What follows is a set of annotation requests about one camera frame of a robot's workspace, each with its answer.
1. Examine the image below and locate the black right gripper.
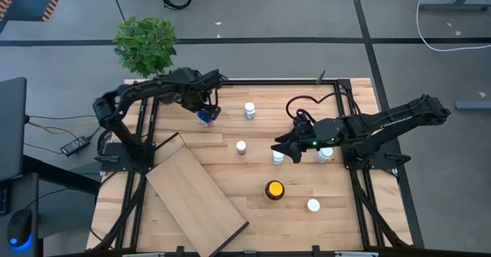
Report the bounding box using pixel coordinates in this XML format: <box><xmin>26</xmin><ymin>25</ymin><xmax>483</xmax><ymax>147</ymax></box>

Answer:
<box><xmin>270</xmin><ymin>117</ymin><xmax>348</xmax><ymax>165</ymax></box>

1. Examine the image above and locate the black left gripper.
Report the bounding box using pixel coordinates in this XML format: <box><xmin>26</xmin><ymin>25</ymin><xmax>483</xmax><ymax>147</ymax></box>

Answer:
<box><xmin>170</xmin><ymin>86</ymin><xmax>222</xmax><ymax>123</ymax></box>

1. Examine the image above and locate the blue medicine bottle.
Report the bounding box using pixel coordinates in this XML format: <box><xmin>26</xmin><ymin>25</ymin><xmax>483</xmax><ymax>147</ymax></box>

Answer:
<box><xmin>196</xmin><ymin>108</ymin><xmax>215</xmax><ymax>128</ymax></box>

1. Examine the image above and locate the white bottle with blue label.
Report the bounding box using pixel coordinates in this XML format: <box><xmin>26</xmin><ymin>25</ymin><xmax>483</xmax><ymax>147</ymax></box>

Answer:
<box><xmin>243</xmin><ymin>101</ymin><xmax>257</xmax><ymax>120</ymax></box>

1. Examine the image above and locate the amber bottle with yellow cap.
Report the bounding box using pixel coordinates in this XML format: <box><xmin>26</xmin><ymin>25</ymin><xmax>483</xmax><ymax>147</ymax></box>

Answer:
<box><xmin>264</xmin><ymin>180</ymin><xmax>286</xmax><ymax>202</ymax></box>

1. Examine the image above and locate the black metal shelf frame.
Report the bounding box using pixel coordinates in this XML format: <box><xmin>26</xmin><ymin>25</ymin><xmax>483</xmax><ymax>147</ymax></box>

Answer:
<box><xmin>144</xmin><ymin>131</ymin><xmax>250</xmax><ymax>257</ymax></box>

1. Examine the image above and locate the green artificial plant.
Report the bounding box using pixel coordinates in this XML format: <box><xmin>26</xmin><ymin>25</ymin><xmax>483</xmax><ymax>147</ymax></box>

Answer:
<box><xmin>112</xmin><ymin>15</ymin><xmax>180</xmax><ymax>79</ymax></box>

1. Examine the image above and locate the black power adapter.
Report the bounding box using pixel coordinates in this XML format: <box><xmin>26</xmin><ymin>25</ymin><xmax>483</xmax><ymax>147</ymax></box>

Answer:
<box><xmin>60</xmin><ymin>135</ymin><xmax>91</xmax><ymax>157</ymax></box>

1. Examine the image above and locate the grey metal bar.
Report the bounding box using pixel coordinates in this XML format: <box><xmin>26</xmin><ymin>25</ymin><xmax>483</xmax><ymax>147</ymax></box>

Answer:
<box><xmin>455</xmin><ymin>100</ymin><xmax>491</xmax><ymax>110</ymax></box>

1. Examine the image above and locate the black monitor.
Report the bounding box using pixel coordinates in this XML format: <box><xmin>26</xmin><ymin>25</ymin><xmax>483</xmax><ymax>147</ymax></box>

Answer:
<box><xmin>0</xmin><ymin>76</ymin><xmax>28</xmax><ymax>183</ymax></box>

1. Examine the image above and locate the dark desk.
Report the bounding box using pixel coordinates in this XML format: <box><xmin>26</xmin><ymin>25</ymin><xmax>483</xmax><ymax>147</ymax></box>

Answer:
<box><xmin>0</xmin><ymin>155</ymin><xmax>101</xmax><ymax>257</ymax></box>

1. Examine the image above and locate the orange striped floor mat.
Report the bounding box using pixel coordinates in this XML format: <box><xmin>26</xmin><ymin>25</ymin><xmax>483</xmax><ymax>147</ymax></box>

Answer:
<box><xmin>0</xmin><ymin>0</ymin><xmax>70</xmax><ymax>23</ymax></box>

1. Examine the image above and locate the black mouse with blue light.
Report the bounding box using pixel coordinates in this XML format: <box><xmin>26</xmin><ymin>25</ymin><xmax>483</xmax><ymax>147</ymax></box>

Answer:
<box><xmin>6</xmin><ymin>209</ymin><xmax>34</xmax><ymax>250</ymax></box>

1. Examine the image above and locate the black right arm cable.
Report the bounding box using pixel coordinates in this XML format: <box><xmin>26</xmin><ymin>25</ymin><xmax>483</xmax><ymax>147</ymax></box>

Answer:
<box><xmin>285</xmin><ymin>91</ymin><xmax>346</xmax><ymax>124</ymax></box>

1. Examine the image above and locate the black aluminium table frame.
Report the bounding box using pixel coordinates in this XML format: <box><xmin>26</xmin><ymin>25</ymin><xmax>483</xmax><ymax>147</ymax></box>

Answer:
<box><xmin>91</xmin><ymin>78</ymin><xmax>414</xmax><ymax>250</ymax></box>

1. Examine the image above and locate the thin black floor cable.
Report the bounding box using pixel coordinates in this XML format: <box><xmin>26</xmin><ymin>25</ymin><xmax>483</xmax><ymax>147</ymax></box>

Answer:
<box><xmin>108</xmin><ymin>0</ymin><xmax>127</xmax><ymax>21</ymax></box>

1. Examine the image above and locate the orange cable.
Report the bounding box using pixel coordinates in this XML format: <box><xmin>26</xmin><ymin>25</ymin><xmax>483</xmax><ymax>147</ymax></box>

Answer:
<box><xmin>27</xmin><ymin>119</ymin><xmax>99</xmax><ymax>135</ymax></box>

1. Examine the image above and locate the white floor cable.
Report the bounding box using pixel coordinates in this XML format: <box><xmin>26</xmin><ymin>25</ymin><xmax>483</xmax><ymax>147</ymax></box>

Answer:
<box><xmin>416</xmin><ymin>0</ymin><xmax>491</xmax><ymax>53</ymax></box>

